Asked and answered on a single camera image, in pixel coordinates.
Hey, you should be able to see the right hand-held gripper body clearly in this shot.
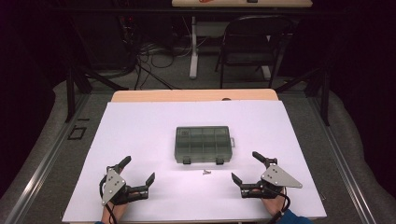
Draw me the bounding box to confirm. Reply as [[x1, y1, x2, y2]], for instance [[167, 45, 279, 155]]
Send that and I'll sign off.
[[241, 158, 303, 200]]

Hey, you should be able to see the tangle of floor cables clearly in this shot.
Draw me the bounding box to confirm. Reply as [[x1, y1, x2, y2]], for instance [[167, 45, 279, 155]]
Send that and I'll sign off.
[[118, 15, 206, 91]]

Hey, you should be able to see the black metal stand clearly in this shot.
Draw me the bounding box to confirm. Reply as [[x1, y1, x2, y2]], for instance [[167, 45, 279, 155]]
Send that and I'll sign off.
[[275, 66, 331, 127], [64, 18, 129, 124]]

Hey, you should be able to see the person's right hand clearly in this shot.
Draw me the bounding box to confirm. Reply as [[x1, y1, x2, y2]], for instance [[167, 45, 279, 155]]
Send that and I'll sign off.
[[262, 195, 286, 217]]

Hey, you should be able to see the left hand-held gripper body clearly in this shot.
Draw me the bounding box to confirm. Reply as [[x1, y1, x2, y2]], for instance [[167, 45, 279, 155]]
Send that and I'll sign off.
[[99, 167, 149, 206]]

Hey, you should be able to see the grey plastic compartment box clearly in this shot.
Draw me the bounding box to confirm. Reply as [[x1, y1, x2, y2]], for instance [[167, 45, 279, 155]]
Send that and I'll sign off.
[[175, 125, 236, 165]]

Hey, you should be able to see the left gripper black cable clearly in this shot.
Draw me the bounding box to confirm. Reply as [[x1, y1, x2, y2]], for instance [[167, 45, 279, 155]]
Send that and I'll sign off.
[[98, 175, 119, 224]]

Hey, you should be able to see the person's left hand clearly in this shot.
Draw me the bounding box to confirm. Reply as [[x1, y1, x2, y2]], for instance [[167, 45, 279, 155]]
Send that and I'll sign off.
[[102, 203, 129, 223]]

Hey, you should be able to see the black folding chair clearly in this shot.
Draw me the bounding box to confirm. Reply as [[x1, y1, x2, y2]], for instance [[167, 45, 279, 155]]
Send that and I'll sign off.
[[214, 14, 295, 90]]

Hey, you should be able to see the white paper sheet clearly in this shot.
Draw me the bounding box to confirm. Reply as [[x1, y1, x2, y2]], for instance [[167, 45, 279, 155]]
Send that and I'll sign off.
[[62, 100, 327, 222]]

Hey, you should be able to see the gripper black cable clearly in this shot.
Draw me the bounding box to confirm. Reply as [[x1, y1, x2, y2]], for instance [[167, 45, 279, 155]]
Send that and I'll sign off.
[[98, 175, 119, 224], [265, 189, 292, 224]]

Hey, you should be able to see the white-legged desk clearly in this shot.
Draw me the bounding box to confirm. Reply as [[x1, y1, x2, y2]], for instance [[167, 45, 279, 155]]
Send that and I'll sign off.
[[171, 0, 313, 80]]

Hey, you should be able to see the aluminium floor rail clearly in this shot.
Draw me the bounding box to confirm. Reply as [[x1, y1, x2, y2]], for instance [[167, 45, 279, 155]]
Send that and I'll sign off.
[[4, 92, 90, 224], [307, 96, 377, 224]]

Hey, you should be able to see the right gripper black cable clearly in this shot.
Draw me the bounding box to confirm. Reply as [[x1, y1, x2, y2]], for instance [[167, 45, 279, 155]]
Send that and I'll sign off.
[[265, 189, 292, 224]]

